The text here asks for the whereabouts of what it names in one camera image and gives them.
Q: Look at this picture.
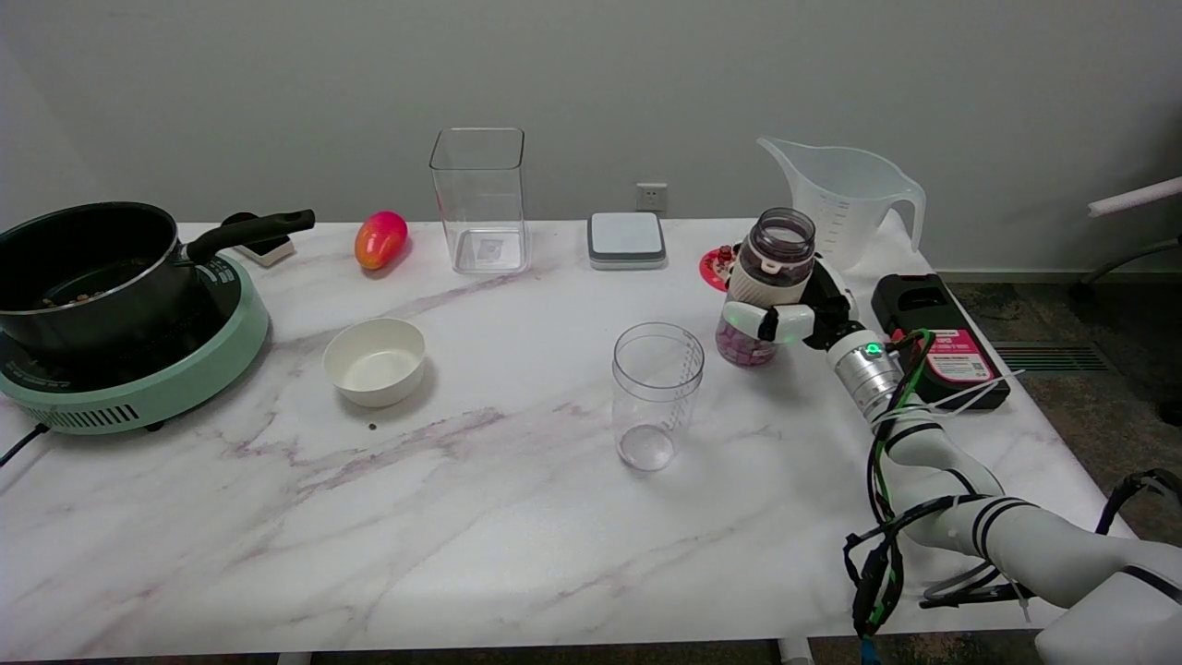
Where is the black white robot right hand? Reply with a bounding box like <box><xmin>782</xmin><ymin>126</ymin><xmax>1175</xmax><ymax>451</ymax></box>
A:
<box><xmin>721</xmin><ymin>256</ymin><xmax>866</xmax><ymax>351</ymax></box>

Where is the clear bottle with pink contents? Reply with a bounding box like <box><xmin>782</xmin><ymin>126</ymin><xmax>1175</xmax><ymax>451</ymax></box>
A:
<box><xmin>716</xmin><ymin>207</ymin><xmax>818</xmax><ymax>369</ymax></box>

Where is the red round bottle cap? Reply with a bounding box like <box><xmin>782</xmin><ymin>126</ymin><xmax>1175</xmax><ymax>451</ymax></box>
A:
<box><xmin>698</xmin><ymin>245</ymin><xmax>738</xmax><ymax>292</ymax></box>

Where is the black box pink label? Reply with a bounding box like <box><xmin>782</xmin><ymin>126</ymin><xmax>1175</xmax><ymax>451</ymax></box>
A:
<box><xmin>870</xmin><ymin>272</ymin><xmax>1011</xmax><ymax>411</ymax></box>

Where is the translucent plastic measuring jug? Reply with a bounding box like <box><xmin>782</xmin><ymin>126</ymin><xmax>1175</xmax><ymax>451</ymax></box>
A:
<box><xmin>757</xmin><ymin>137</ymin><xmax>926</xmax><ymax>275</ymax></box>

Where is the clear plastic measuring cup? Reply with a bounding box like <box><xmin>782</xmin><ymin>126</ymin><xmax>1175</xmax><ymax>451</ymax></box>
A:
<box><xmin>611</xmin><ymin>321</ymin><xmax>705</xmax><ymax>473</ymax></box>

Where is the grey white square lid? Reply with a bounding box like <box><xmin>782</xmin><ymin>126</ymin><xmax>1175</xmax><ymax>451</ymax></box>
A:
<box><xmin>586</xmin><ymin>212</ymin><xmax>668</xmax><ymax>271</ymax></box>

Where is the black floor vent grille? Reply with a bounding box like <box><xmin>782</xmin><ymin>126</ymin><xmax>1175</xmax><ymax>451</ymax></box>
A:
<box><xmin>992</xmin><ymin>342</ymin><xmax>1117</xmax><ymax>373</ymax></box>

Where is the dark grey chair leg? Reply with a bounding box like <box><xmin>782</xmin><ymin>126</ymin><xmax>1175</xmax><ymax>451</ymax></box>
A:
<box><xmin>1069</xmin><ymin>237</ymin><xmax>1182</xmax><ymax>300</ymax></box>

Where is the white foam covered bar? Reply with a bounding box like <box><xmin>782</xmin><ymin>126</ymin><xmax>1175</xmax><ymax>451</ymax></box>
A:
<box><xmin>1087</xmin><ymin>175</ymin><xmax>1182</xmax><ymax>219</ymax></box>

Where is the clear square plastic container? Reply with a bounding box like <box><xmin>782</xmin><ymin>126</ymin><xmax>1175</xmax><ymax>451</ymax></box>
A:
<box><xmin>428</xmin><ymin>127</ymin><xmax>530</xmax><ymax>275</ymax></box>

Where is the red orange toy mango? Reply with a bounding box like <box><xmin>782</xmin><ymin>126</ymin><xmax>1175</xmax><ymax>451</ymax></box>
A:
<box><xmin>355</xmin><ymin>211</ymin><xmax>409</xmax><ymax>271</ymax></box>

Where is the white ceramic bowl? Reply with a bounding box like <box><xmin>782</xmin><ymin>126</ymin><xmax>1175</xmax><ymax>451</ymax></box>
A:
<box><xmin>322</xmin><ymin>318</ymin><xmax>427</xmax><ymax>408</ymax></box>

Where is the small white black block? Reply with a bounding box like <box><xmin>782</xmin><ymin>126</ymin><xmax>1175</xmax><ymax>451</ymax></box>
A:
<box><xmin>222</xmin><ymin>212</ymin><xmax>296</xmax><ymax>269</ymax></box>

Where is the green induction cooker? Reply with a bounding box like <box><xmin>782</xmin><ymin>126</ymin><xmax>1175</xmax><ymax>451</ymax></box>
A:
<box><xmin>0</xmin><ymin>251</ymin><xmax>271</xmax><ymax>436</ymax></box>

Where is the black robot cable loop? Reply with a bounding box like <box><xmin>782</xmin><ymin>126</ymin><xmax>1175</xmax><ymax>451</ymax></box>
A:
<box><xmin>1095</xmin><ymin>467</ymin><xmax>1182</xmax><ymax>538</ymax></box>

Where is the black saucepan with handle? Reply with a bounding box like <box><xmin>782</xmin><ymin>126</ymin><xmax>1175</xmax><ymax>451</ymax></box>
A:
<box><xmin>0</xmin><ymin>201</ymin><xmax>316</xmax><ymax>357</ymax></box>

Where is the black cooker power cable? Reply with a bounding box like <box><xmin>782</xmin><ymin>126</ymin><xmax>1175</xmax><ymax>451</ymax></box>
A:
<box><xmin>0</xmin><ymin>423</ymin><xmax>49</xmax><ymax>468</ymax></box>

